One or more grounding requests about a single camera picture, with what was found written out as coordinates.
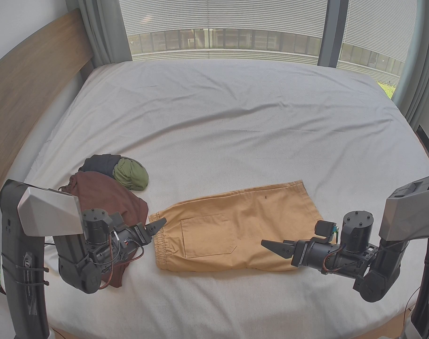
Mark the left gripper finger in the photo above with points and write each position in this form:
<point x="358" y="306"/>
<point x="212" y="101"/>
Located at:
<point x="152" y="228"/>

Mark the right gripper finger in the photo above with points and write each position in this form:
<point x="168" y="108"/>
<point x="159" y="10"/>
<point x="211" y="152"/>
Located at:
<point x="283" y="251"/>
<point x="290" y="242"/>

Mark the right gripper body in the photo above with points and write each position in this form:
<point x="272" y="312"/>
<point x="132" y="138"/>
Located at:
<point x="315" y="254"/>

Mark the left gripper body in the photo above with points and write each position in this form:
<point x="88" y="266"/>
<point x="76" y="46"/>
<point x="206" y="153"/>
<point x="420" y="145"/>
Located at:
<point x="135" y="240"/>

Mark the tan shorts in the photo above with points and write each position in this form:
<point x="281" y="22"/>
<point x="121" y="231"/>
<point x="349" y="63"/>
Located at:
<point x="235" y="231"/>

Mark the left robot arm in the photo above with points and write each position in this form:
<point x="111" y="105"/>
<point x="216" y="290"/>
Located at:
<point x="23" y="277"/>

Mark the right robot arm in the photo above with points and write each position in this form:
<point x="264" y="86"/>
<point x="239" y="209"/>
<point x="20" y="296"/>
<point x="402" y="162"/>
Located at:
<point x="380" y="277"/>

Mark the bed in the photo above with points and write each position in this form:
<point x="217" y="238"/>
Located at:
<point x="253" y="118"/>

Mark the brown shorts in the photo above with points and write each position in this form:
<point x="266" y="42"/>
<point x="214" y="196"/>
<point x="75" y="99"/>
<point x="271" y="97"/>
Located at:
<point x="105" y="192"/>

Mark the green garment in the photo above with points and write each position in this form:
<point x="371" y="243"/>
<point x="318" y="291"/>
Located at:
<point x="129" y="173"/>

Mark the black garment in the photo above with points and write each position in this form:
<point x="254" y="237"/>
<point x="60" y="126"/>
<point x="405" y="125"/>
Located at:
<point x="96" y="164"/>

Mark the grey-green curtain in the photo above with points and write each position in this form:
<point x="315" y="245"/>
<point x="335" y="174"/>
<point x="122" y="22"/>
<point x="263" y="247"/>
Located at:
<point x="424" y="65"/>
<point x="101" y="19"/>

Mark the window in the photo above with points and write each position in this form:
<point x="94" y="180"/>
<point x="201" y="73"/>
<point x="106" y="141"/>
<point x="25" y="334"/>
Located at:
<point x="218" y="5"/>

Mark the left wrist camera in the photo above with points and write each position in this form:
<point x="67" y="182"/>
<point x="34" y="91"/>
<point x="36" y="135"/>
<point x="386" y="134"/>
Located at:
<point x="117" y="221"/>

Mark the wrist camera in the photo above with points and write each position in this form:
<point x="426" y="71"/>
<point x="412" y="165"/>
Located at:
<point x="117" y="221"/>
<point x="323" y="227"/>

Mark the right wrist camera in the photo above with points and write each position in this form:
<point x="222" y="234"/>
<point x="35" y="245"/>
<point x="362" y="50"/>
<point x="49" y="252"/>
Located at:
<point x="323" y="227"/>

